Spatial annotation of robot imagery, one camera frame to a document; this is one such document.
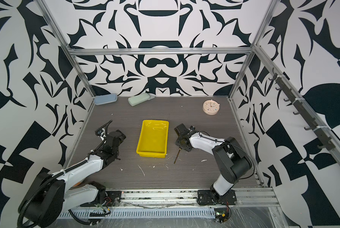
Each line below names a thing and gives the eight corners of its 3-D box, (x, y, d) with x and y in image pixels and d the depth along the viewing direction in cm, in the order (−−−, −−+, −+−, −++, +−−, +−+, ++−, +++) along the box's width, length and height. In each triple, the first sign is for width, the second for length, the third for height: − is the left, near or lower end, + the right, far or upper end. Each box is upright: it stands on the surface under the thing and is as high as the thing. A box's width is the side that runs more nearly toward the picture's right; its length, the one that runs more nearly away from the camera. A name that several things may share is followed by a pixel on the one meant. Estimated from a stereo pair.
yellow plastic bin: (137, 158, 90) (135, 153, 84) (142, 125, 106) (141, 119, 100) (168, 158, 90) (168, 153, 84) (168, 125, 106) (168, 119, 100)
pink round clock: (204, 115, 112) (205, 111, 109) (201, 103, 120) (202, 99, 117) (220, 115, 112) (221, 111, 109) (216, 103, 120) (218, 100, 117)
